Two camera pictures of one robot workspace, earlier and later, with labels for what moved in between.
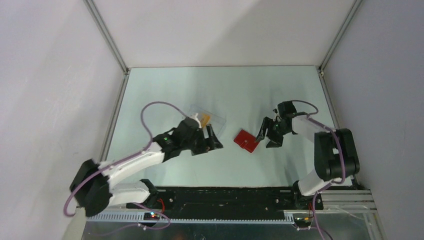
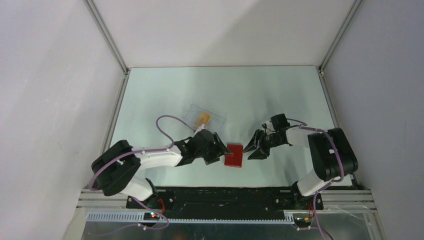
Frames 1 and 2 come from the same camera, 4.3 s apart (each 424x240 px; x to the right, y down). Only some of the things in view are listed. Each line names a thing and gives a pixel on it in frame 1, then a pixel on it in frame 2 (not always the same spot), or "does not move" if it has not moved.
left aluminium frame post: x=108 y=36 does not move
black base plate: x=193 y=198 does not move
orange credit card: x=204 y=120 does not move
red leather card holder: x=245 y=140 → x=234 y=158
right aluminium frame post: x=320 y=68 does not move
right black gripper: x=275 y=141 → x=261 y=152
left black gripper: x=204 y=146 → x=218 y=149
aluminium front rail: x=352 y=201 does not move
